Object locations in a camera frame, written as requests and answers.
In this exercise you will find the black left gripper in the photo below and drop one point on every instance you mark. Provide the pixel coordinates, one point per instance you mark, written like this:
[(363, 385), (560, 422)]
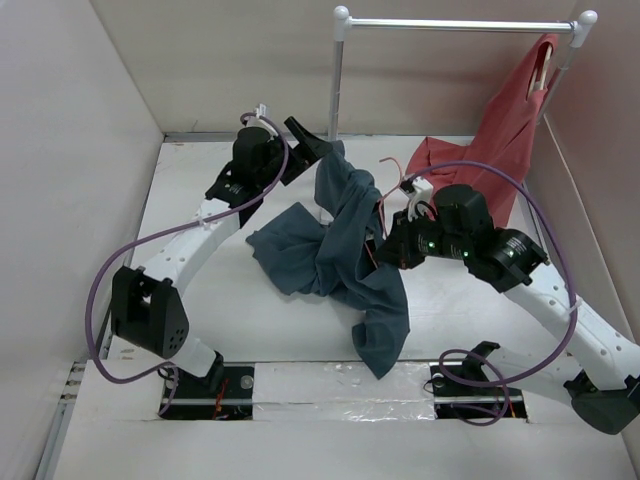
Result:
[(309, 149)]

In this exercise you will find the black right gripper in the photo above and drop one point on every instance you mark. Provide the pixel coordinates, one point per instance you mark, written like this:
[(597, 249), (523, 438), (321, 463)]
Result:
[(396, 249)]

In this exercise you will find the pink wire hanger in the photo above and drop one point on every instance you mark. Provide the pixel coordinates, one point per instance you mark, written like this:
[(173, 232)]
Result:
[(380, 210)]

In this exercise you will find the blue t shirt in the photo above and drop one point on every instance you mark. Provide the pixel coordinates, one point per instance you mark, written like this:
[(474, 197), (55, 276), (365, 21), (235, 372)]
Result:
[(300, 255)]

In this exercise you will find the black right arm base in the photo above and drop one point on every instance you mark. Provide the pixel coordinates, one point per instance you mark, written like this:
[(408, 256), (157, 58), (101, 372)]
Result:
[(453, 387)]

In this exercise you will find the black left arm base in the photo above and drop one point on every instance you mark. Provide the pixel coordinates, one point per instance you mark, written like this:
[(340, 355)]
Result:
[(229, 399)]

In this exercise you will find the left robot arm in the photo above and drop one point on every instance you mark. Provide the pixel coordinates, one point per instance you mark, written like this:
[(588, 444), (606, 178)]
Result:
[(146, 304)]

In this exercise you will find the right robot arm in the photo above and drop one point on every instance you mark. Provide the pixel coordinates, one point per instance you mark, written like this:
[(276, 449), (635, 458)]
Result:
[(596, 371)]

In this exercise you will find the red t shirt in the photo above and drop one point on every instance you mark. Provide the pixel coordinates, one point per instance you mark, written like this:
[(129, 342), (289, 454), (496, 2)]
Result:
[(504, 140)]

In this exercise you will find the wooden hanger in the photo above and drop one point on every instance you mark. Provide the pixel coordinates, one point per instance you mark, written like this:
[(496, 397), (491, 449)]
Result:
[(541, 67)]

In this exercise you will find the white clothes rack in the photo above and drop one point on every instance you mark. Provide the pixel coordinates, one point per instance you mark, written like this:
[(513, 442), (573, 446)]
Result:
[(343, 22)]

